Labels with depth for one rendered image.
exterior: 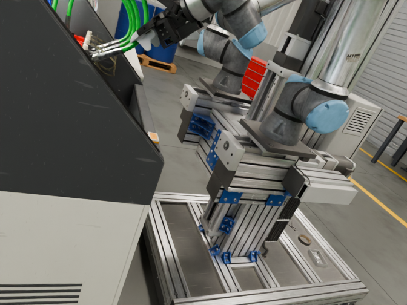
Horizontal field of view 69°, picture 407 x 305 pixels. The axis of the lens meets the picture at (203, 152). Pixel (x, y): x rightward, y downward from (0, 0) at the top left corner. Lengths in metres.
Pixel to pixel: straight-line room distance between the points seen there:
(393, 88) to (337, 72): 6.57
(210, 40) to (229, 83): 0.21
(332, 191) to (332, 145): 0.34
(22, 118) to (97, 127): 0.16
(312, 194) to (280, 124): 0.28
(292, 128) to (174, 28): 0.52
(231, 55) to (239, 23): 0.68
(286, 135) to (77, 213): 0.71
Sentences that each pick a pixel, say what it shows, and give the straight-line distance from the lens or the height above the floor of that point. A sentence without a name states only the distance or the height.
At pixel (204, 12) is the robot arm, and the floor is 1.35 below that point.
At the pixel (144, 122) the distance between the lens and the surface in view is 1.05.
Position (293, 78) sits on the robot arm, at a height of 1.25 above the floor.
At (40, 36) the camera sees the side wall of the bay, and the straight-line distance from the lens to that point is 0.73.
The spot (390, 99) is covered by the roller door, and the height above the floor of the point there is 0.96.
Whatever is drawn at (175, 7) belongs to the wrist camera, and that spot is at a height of 1.33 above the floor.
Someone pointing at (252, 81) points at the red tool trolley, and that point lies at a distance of 5.20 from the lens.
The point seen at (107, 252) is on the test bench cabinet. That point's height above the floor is 0.58.
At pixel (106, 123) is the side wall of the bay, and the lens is 0.78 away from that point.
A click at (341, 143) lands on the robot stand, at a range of 1.53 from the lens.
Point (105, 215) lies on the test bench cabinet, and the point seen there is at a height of 0.74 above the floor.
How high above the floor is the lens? 1.37
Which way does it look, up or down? 25 degrees down
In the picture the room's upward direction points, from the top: 22 degrees clockwise
